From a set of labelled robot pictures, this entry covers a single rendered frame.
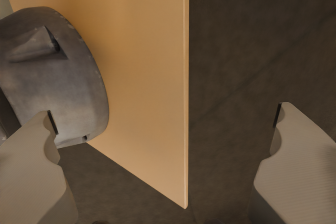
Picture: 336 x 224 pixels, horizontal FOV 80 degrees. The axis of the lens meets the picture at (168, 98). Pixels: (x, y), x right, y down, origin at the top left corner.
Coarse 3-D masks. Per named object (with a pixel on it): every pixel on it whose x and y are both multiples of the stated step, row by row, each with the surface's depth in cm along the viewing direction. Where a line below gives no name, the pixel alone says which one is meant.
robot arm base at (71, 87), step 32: (0, 32) 20; (32, 32) 20; (64, 32) 21; (0, 64) 19; (32, 64) 19; (64, 64) 21; (96, 64) 23; (0, 96) 18; (32, 96) 19; (64, 96) 21; (96, 96) 23; (64, 128) 22; (96, 128) 25
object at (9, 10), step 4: (0, 0) 32; (4, 0) 33; (8, 0) 33; (0, 4) 33; (4, 4) 33; (8, 4) 33; (0, 8) 33; (4, 8) 33; (8, 8) 33; (0, 12) 33; (4, 12) 33; (8, 12) 33; (12, 12) 33; (0, 16) 33; (4, 16) 34
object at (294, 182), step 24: (288, 120) 9; (288, 144) 8; (312, 144) 8; (264, 168) 7; (288, 168) 7; (312, 168) 7; (264, 192) 6; (288, 192) 6; (312, 192) 6; (264, 216) 6; (288, 216) 6; (312, 216) 6
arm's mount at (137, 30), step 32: (32, 0) 26; (64, 0) 21; (96, 0) 18; (128, 0) 16; (160, 0) 14; (96, 32) 20; (128, 32) 17; (160, 32) 15; (128, 64) 19; (160, 64) 17; (128, 96) 21; (160, 96) 18; (128, 128) 24; (160, 128) 20; (128, 160) 27; (160, 160) 22; (160, 192) 26
